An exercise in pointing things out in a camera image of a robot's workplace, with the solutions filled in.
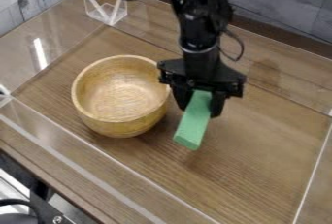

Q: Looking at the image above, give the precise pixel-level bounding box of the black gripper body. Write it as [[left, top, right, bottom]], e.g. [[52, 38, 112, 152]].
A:
[[156, 48, 246, 97]]

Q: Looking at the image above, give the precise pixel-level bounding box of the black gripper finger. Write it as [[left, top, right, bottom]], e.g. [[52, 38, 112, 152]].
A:
[[210, 91, 227, 118], [173, 85, 193, 111]]

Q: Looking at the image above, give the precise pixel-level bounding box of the green rectangular block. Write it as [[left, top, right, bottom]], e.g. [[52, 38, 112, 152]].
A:
[[174, 90, 211, 150]]

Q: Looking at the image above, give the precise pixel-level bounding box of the wooden bowl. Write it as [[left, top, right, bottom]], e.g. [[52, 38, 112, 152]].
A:
[[71, 54, 170, 138]]

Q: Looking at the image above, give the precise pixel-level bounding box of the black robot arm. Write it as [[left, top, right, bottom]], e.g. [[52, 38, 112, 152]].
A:
[[126, 0, 246, 117]]

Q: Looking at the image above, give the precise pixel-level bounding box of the clear acrylic corner bracket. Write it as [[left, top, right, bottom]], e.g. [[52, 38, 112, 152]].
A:
[[83, 0, 127, 26]]

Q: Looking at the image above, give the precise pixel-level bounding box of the clear acrylic tray wall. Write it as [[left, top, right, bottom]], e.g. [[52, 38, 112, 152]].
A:
[[0, 0, 332, 224]]

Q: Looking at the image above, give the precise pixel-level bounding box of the black metal frame bracket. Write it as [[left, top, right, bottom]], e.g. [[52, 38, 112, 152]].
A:
[[28, 190, 91, 224]]

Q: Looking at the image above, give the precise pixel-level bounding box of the black cable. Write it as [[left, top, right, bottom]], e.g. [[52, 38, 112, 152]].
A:
[[0, 197, 40, 224]]

